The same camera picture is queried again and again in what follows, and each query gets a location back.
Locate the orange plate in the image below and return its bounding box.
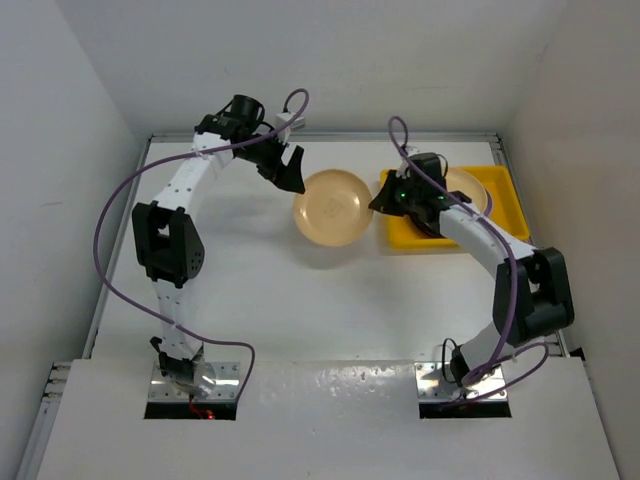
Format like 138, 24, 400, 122
445, 168, 489, 213
292, 169, 373, 247

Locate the metal base plate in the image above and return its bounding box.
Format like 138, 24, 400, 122
414, 361, 508, 406
147, 361, 240, 403

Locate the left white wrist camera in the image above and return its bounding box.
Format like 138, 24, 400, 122
274, 112, 306, 134

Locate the purple plate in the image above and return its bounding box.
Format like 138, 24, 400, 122
484, 191, 495, 217

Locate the yellow plastic bin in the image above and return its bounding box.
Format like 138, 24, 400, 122
382, 166, 530, 252

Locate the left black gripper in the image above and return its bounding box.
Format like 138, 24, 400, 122
236, 129, 304, 193

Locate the steel rimmed plate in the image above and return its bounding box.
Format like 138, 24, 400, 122
409, 212, 443, 238

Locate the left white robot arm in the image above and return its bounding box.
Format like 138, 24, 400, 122
132, 94, 305, 396

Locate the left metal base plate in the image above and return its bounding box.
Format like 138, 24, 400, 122
147, 361, 240, 403

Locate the aluminium frame rail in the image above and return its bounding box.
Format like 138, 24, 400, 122
14, 130, 574, 480

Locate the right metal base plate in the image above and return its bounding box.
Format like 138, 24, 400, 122
414, 361, 508, 406

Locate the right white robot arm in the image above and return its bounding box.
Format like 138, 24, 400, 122
369, 152, 575, 388

